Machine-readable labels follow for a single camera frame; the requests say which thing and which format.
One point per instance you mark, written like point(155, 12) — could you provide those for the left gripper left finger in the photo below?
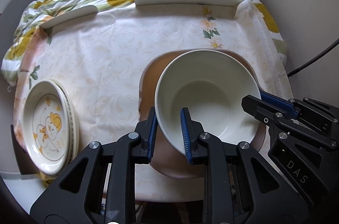
point(98, 186)

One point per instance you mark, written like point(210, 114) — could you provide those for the grey bed headboard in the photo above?
point(9, 21)

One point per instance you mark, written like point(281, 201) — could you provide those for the pink square handled bowl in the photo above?
point(166, 159)

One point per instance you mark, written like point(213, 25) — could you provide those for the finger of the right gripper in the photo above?
point(285, 129)
point(318, 116)

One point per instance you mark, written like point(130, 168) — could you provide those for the white duck cartoon plate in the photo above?
point(45, 126)

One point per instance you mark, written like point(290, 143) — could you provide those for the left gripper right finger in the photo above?
point(240, 186)

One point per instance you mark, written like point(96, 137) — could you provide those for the plain white plate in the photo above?
point(73, 121)

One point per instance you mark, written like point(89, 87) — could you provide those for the white ribbed small bowl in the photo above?
point(211, 85)

